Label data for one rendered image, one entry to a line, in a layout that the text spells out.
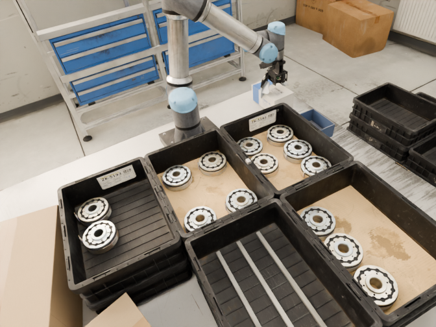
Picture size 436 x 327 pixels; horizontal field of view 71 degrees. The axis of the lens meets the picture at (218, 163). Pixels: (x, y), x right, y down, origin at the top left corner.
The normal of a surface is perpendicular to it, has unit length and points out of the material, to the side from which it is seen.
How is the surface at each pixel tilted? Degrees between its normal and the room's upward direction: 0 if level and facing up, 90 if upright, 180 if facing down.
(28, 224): 0
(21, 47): 90
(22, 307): 0
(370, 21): 88
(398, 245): 0
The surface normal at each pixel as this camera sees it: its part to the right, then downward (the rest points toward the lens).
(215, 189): -0.11, -0.71
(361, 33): 0.29, 0.64
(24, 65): 0.48, 0.57
